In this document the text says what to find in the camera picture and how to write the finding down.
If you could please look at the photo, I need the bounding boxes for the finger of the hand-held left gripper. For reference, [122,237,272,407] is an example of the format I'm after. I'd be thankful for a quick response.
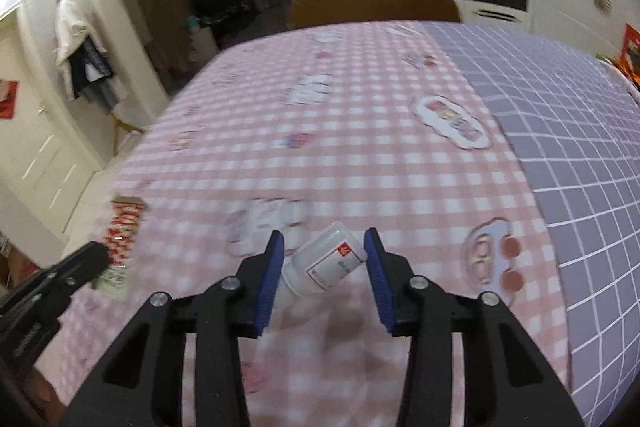
[44,240,111,303]

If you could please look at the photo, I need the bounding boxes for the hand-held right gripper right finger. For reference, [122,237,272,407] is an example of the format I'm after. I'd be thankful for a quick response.
[363,227,586,427]

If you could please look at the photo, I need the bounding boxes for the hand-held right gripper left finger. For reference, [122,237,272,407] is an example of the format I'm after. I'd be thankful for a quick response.
[60,229,286,427]

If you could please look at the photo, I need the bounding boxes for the red snack wrapper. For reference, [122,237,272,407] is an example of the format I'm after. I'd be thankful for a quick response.
[94,195,150,304]

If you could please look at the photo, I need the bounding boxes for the white plastic bottle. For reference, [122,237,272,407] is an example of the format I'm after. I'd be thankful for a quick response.
[280,221,369,298]

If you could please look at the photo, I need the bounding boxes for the white panel door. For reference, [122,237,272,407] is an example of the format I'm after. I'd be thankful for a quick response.
[0,34,99,240]

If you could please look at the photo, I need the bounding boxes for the wooden coat rack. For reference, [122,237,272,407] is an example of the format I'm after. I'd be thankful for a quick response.
[109,105,148,158]

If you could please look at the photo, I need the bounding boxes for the pink checked tablecloth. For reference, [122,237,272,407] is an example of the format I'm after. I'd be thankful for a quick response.
[30,21,574,427]

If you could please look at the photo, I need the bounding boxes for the dark hanging clothes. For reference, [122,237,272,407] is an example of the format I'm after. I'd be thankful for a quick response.
[66,36,122,108]

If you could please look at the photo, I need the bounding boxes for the white hanging jacket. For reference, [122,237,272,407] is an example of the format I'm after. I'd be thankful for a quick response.
[53,0,95,68]

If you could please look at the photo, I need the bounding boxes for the purple grid tablecloth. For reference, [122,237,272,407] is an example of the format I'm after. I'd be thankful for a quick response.
[425,21,640,427]

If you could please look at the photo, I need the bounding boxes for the wooden chair back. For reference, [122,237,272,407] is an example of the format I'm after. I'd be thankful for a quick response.
[287,0,462,30]

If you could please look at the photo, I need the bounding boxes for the red wall poster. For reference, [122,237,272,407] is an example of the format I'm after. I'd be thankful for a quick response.
[0,79,20,120]

